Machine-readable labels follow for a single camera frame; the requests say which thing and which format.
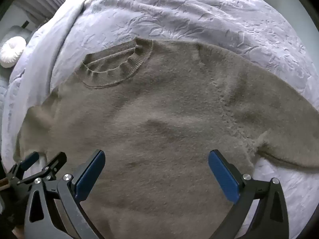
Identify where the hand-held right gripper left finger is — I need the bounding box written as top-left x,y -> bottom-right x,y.
24,150 -> 105,239

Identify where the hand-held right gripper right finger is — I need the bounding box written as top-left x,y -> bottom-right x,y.
208,150 -> 289,239

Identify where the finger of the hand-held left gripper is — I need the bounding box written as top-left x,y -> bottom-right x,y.
9,151 -> 40,180
17,152 -> 68,185

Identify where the brown knit sweater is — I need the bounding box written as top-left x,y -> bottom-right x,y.
14,38 -> 319,239

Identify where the grey quilted bed sheet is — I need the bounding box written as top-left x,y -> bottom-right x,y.
0,65 -> 12,110

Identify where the round white pleated pillow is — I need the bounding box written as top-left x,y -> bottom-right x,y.
0,36 -> 27,68

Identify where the lavender embossed fleece blanket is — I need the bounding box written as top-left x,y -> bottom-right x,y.
1,0 -> 319,239

